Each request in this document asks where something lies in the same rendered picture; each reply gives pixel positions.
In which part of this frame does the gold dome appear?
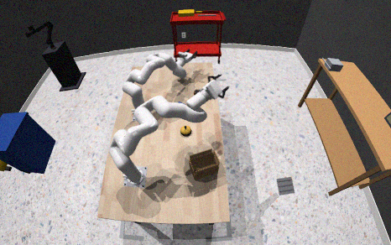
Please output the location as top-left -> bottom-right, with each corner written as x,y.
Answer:
180,126 -> 191,136

